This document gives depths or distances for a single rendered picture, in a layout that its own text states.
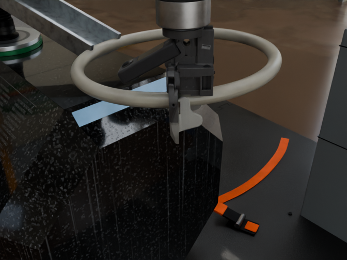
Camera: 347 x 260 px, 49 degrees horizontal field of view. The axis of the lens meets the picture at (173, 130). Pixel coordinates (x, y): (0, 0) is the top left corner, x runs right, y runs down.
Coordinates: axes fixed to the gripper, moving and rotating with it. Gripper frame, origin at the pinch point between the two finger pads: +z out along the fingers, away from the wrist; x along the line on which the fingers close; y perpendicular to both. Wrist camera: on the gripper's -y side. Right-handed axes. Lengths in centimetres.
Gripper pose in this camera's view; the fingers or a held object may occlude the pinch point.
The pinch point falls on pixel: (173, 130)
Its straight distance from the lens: 73.5
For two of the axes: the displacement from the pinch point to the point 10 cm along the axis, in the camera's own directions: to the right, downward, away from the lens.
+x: 0.2, -4.9, 8.7
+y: 10.0, -0.1, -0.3
